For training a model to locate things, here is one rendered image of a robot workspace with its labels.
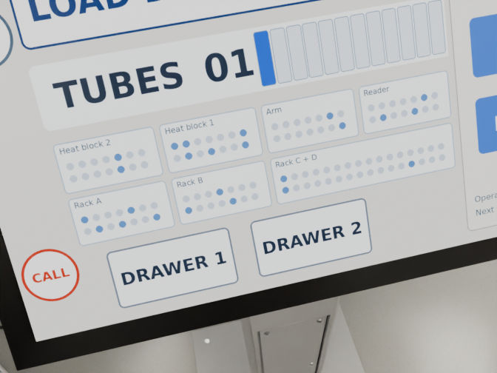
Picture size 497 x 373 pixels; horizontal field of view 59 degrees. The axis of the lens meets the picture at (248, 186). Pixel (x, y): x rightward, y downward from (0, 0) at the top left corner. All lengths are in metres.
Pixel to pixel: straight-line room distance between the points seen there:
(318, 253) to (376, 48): 0.16
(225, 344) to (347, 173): 1.04
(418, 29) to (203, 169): 0.19
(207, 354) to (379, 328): 0.51
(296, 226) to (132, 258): 0.13
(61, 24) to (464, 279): 1.41
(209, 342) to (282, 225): 1.03
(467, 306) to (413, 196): 1.17
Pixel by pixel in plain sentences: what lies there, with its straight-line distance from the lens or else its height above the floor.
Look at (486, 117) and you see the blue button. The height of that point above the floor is 1.05.
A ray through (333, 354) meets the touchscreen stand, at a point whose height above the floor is 0.04.
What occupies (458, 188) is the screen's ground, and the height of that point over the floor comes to 1.01.
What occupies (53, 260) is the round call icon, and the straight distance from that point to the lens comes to 0.36.
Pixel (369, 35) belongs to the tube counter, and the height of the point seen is 1.11.
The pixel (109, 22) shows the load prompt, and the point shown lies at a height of 1.14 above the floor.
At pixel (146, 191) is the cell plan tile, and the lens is 0.33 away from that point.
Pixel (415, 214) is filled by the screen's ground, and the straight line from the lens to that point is 0.38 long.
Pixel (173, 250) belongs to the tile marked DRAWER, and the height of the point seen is 1.01.
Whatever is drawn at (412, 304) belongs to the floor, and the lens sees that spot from 1.47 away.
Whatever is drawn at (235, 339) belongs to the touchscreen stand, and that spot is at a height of 0.04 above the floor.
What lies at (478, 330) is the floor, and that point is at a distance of 1.50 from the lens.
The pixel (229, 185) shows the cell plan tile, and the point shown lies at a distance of 0.33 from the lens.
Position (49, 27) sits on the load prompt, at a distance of 0.34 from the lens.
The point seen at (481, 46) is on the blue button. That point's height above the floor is 1.10.
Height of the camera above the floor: 1.30
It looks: 52 degrees down
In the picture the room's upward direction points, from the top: 5 degrees counter-clockwise
